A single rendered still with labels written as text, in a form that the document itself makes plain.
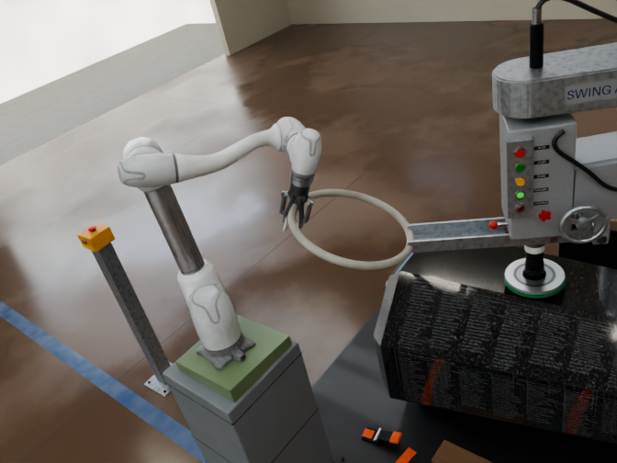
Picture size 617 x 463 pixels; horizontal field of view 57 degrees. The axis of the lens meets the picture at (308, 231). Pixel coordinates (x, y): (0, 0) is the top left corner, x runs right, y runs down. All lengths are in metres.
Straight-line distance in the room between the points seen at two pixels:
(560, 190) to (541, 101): 0.32
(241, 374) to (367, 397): 1.07
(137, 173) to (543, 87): 1.27
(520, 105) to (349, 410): 1.80
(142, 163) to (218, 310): 0.60
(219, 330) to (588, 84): 1.45
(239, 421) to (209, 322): 0.37
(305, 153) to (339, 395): 1.51
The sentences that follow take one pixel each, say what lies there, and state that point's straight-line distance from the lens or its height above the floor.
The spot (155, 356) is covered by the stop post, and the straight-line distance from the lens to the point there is 3.40.
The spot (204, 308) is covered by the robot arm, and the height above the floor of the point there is 1.10.
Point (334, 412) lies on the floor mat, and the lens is 3.05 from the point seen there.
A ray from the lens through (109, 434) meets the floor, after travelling 3.48.
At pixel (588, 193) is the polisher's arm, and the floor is 1.28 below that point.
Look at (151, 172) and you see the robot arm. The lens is 1.91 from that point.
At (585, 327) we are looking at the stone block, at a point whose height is 0.78.
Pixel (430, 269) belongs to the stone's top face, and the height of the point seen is 0.82.
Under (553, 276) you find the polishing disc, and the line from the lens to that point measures 2.33.
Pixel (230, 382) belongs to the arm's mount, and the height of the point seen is 0.86.
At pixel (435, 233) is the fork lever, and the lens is 2.23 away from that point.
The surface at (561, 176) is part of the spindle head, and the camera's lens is 1.99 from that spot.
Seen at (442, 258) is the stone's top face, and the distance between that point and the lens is 2.52.
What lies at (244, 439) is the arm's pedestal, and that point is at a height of 0.63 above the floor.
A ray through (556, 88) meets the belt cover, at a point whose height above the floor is 1.66.
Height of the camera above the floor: 2.35
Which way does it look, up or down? 32 degrees down
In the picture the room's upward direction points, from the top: 14 degrees counter-clockwise
